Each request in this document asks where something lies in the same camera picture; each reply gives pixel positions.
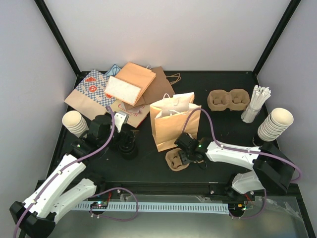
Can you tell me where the single cardboard cup carrier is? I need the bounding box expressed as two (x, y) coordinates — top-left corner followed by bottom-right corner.
(165, 148), (189, 172)

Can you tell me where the orange kraft paper bag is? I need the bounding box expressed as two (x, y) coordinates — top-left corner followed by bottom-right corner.
(150, 92), (201, 152)

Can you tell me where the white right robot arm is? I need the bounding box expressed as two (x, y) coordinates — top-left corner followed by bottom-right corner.
(175, 132), (295, 200)

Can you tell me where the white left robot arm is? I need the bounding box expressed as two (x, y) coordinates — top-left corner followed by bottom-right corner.
(9, 112), (138, 238)

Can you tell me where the black cup lid stack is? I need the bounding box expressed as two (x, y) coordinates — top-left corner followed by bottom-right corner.
(118, 140), (138, 160)

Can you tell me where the cream cakes printed paper bag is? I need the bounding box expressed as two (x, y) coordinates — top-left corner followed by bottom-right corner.
(110, 100), (150, 128)

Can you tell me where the blue checkered paper bag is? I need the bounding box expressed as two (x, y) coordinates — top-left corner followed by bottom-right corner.
(64, 69), (116, 120)

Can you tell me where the folded orange paper bag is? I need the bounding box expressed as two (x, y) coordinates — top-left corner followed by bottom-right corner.
(105, 62), (156, 106)

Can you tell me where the left stack of paper cups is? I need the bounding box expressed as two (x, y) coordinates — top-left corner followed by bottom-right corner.
(62, 111), (89, 137)

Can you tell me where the stack of paper cups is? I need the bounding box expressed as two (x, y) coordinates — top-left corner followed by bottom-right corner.
(257, 108), (294, 142)
(62, 111), (89, 137)

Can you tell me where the dark brown paper bag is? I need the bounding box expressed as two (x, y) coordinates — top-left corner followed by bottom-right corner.
(142, 66), (181, 105)

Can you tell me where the cardboard cup carrier stack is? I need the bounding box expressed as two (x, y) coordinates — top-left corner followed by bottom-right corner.
(207, 89), (250, 111)

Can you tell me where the light blue paper bag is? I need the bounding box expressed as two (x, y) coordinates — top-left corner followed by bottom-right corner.
(104, 64), (121, 77)

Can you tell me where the cup of white straws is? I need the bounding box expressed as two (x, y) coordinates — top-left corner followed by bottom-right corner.
(241, 85), (271, 123)

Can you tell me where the right stack of paper cups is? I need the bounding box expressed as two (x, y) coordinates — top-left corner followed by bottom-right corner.
(257, 108), (294, 142)

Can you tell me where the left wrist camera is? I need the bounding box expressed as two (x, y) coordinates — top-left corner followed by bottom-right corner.
(114, 111), (129, 133)

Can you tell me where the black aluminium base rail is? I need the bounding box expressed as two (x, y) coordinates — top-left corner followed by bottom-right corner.
(103, 181), (254, 201)

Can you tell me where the white slotted cable duct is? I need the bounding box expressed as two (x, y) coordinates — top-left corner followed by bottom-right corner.
(74, 200), (229, 215)

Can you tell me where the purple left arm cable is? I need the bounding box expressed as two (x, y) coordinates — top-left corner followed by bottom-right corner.
(12, 105), (138, 238)

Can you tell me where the left black frame post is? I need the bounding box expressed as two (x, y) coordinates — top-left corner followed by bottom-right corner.
(34, 0), (81, 76)

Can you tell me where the black frame post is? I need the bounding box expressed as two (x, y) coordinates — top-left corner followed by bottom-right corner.
(34, 0), (81, 76)
(253, 0), (301, 76)

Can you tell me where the right black frame post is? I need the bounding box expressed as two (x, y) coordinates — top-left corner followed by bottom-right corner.
(253, 0), (301, 76)

